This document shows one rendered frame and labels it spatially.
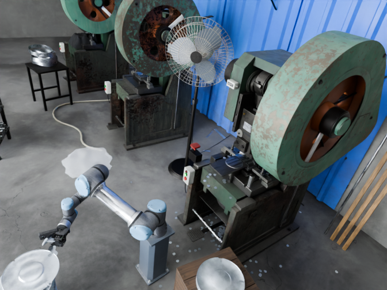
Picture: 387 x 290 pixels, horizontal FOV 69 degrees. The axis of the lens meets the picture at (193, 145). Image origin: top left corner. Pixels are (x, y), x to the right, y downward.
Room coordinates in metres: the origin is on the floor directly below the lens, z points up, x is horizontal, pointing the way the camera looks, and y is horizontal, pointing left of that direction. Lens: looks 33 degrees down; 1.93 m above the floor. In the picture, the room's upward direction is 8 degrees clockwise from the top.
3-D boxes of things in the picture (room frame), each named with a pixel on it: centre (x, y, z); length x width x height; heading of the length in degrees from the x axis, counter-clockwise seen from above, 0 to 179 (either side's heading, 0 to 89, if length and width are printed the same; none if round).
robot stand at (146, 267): (1.22, 0.17, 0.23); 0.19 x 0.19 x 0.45; 44
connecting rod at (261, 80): (1.70, -0.40, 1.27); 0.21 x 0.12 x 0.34; 129
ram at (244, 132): (1.67, -0.37, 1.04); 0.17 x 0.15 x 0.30; 129
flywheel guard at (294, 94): (1.51, -0.70, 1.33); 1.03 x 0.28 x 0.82; 129
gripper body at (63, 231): (1.14, 0.78, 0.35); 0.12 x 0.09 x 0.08; 179
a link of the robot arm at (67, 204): (1.31, 0.77, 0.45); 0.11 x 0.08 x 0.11; 161
